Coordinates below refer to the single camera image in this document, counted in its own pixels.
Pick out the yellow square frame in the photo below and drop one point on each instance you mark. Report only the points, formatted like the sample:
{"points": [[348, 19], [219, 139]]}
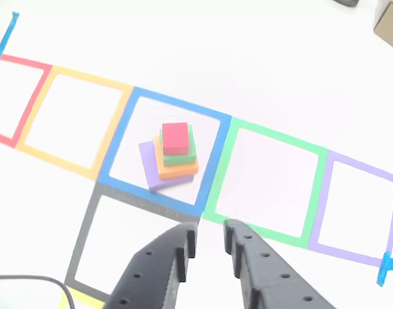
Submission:
{"points": [[83, 299]]}

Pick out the small red cube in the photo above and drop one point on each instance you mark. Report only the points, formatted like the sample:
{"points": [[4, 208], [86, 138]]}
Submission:
{"points": [[174, 136]]}

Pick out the orange square frame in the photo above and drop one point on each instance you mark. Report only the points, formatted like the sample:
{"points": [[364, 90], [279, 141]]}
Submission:
{"points": [[87, 77]]}

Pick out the green cube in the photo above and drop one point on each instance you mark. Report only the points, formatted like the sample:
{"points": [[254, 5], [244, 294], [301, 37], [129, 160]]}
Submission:
{"points": [[180, 160]]}

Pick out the orange cube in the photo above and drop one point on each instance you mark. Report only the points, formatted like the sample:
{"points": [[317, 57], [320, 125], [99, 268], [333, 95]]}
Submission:
{"points": [[177, 172]]}

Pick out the polymaker printed cardboard box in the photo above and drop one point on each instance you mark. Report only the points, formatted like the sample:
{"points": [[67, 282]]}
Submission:
{"points": [[390, 29]]}

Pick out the purple square frame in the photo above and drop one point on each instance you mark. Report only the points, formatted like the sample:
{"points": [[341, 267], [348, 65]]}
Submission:
{"points": [[321, 199]]}

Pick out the black square frame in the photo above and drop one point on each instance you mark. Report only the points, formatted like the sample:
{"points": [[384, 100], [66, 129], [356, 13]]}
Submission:
{"points": [[83, 231]]}

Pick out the green square frame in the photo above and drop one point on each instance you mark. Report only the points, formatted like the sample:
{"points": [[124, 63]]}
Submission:
{"points": [[220, 167]]}

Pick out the blue tape strip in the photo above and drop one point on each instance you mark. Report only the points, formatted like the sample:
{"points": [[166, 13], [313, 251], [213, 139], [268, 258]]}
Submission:
{"points": [[4, 38], [387, 265]]}

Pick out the red square frame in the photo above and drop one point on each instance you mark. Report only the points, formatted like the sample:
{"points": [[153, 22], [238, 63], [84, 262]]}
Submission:
{"points": [[32, 99]]}

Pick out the purple cube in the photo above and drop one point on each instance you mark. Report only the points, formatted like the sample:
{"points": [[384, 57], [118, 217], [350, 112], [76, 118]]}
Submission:
{"points": [[148, 164]]}

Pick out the blue square frame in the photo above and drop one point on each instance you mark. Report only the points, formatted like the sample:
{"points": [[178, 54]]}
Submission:
{"points": [[119, 138]]}

